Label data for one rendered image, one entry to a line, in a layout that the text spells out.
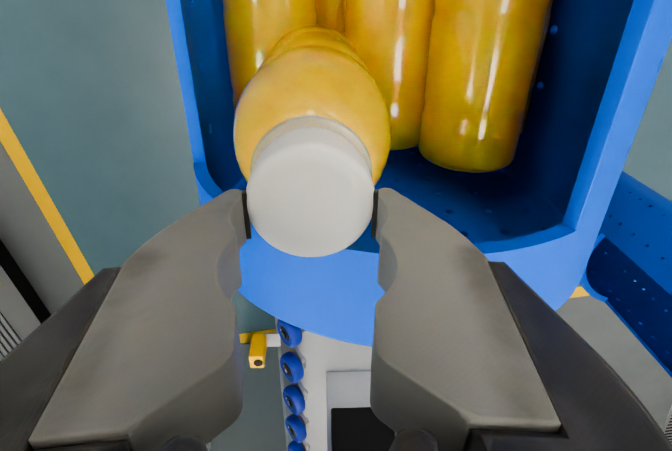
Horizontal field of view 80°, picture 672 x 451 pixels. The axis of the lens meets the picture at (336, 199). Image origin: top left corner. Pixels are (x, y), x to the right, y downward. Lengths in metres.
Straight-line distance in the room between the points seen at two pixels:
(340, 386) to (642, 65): 0.60
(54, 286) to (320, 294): 1.96
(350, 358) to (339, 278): 0.51
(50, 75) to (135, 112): 0.27
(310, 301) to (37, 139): 1.61
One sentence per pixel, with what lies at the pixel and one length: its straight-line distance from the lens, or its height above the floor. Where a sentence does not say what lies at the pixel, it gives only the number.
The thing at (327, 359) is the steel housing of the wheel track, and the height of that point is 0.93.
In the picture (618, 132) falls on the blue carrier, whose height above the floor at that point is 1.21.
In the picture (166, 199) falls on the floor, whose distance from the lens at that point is 1.67.
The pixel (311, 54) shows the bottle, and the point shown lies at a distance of 0.17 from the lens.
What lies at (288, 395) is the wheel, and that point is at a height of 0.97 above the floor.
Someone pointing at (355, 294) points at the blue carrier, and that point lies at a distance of 0.20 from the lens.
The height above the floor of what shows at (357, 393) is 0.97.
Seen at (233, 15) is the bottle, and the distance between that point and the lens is 0.31.
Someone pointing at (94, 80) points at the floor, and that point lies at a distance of 1.59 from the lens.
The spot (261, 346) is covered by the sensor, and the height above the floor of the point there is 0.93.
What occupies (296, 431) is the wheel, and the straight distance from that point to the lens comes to 0.76.
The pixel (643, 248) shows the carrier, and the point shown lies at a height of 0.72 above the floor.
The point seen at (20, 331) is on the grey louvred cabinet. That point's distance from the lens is 2.08.
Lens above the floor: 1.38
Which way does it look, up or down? 62 degrees down
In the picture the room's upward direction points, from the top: 176 degrees clockwise
